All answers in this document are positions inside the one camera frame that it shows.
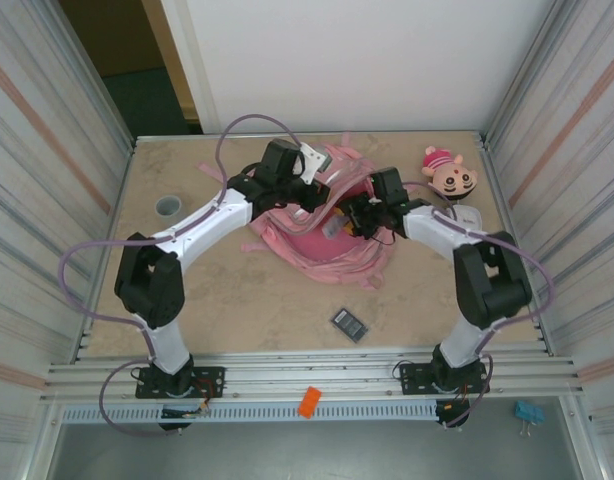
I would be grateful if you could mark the orange plastic block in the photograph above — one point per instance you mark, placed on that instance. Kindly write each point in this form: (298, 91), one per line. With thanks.
(309, 401)

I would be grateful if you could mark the blue binder clip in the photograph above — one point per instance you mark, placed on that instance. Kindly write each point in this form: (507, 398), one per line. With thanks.
(528, 412)

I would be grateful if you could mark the black battery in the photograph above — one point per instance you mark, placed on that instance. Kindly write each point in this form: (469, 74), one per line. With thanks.
(346, 324)

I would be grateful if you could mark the pink backpack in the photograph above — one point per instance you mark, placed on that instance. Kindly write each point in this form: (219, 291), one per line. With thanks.
(317, 250)

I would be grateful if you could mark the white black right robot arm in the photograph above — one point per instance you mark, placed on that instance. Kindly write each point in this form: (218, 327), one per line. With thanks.
(432, 227)

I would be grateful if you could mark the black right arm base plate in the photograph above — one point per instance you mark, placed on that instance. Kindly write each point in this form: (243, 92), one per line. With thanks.
(412, 377)

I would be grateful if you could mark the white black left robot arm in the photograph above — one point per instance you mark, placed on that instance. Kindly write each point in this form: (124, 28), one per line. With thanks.
(207, 227)

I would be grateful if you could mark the beige door frame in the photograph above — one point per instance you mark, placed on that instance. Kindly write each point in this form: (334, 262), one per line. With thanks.
(167, 45)

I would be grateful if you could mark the grey cup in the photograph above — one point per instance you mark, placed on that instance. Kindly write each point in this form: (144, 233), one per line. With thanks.
(168, 207)

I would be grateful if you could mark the pink plush doll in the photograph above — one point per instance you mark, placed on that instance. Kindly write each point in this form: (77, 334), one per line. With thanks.
(454, 177)

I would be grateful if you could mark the white plastic container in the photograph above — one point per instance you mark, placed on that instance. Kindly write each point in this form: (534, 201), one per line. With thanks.
(469, 216)

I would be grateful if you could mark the aluminium frame rail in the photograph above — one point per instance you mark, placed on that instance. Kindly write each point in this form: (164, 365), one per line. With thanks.
(312, 372)

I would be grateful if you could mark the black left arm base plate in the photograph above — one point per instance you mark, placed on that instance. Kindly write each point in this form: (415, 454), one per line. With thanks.
(212, 380)

